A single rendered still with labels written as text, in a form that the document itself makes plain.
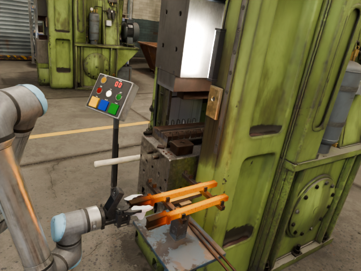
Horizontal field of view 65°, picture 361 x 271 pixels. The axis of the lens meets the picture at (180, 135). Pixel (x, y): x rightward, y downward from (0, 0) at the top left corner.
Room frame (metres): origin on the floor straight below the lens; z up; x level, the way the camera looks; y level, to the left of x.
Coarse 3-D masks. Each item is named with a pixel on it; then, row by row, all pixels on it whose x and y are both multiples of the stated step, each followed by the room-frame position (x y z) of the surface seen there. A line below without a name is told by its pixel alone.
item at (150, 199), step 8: (200, 184) 1.17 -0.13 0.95; (208, 184) 1.18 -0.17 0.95; (216, 184) 1.21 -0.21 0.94; (168, 192) 1.07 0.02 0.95; (176, 192) 1.08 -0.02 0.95; (184, 192) 1.10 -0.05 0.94; (192, 192) 1.13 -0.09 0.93; (136, 200) 0.98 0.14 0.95; (144, 200) 0.98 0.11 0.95; (152, 200) 0.99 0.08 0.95; (160, 200) 1.03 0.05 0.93
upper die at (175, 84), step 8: (160, 72) 1.74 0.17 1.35; (160, 80) 1.73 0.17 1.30; (168, 80) 1.65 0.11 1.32; (176, 80) 1.60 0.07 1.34; (184, 80) 1.63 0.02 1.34; (192, 80) 1.67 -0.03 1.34; (200, 80) 1.70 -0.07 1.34; (168, 88) 1.64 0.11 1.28; (176, 88) 1.61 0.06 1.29; (184, 88) 1.64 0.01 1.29; (192, 88) 1.67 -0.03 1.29; (200, 88) 1.71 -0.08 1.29; (208, 88) 1.74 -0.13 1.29
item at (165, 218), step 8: (208, 200) 1.05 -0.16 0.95; (216, 200) 1.06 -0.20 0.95; (224, 200) 1.09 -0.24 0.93; (184, 208) 0.97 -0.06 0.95; (192, 208) 0.98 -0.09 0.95; (200, 208) 1.00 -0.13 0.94; (152, 216) 0.88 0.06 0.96; (160, 216) 0.89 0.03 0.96; (168, 216) 0.90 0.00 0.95; (176, 216) 0.93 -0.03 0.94; (152, 224) 0.87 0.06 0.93; (160, 224) 0.89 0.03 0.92; (168, 224) 0.89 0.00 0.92
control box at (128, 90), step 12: (96, 84) 2.11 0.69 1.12; (108, 84) 2.07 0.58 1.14; (120, 84) 2.02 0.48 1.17; (132, 84) 1.99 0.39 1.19; (96, 96) 2.05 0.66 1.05; (108, 96) 2.01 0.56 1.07; (132, 96) 1.99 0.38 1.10; (96, 108) 1.99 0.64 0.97; (108, 108) 1.95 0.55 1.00; (120, 108) 1.91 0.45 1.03
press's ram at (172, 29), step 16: (176, 0) 1.66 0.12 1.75; (192, 0) 1.56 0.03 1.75; (160, 16) 1.79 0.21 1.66; (176, 16) 1.65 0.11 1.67; (192, 16) 1.57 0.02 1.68; (208, 16) 1.63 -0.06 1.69; (160, 32) 1.78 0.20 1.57; (176, 32) 1.63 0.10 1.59; (192, 32) 1.58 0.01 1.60; (208, 32) 1.64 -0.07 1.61; (160, 48) 1.76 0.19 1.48; (176, 48) 1.62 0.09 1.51; (192, 48) 1.59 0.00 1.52; (208, 48) 1.65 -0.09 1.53; (160, 64) 1.75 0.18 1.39; (176, 64) 1.60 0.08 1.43; (192, 64) 1.60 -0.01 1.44; (208, 64) 1.66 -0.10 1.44
